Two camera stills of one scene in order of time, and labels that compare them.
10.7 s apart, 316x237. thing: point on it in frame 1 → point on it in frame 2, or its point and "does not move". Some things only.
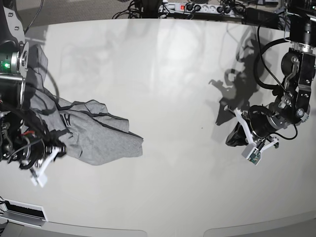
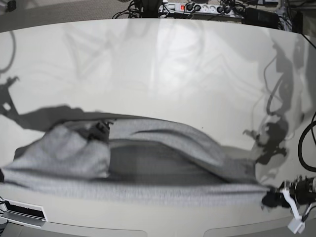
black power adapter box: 256,17 does not move
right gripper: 262,123 → 300,189
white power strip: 202,9 does not move
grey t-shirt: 86,129 → 134,160
